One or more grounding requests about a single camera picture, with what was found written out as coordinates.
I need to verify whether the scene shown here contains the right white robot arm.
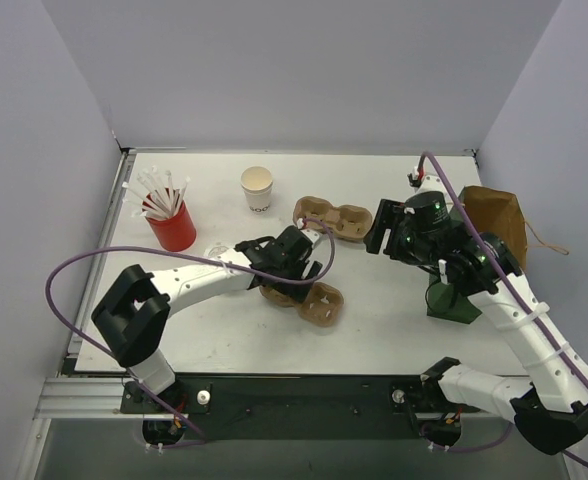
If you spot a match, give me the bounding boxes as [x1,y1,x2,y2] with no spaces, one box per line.
[364,191,588,455]

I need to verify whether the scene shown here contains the clear plastic cup lid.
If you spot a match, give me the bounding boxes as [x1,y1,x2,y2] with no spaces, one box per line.
[204,242,234,259]

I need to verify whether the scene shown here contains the red straw holder cup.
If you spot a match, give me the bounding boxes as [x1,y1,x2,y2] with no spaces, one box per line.
[147,201,197,252]

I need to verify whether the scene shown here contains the green paper takeout bag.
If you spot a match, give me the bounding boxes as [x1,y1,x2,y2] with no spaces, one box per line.
[426,185,570,325]

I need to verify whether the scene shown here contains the white wrapped straws bundle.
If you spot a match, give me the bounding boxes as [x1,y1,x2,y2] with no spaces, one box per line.
[121,165,191,221]

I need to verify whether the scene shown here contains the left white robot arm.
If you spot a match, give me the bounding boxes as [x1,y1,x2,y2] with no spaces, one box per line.
[91,226,322,412]

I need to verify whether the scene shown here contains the brown pulp cup carrier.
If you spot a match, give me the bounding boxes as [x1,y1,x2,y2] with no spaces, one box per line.
[260,282,344,328]

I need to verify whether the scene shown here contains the aluminium frame rail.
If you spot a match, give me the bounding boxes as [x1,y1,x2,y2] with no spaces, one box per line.
[34,377,123,420]

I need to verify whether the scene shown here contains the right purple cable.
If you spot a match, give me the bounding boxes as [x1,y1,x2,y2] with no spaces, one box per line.
[418,151,588,477]

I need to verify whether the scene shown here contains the stacked white paper cups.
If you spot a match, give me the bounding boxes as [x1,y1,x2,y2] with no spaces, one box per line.
[240,166,273,214]

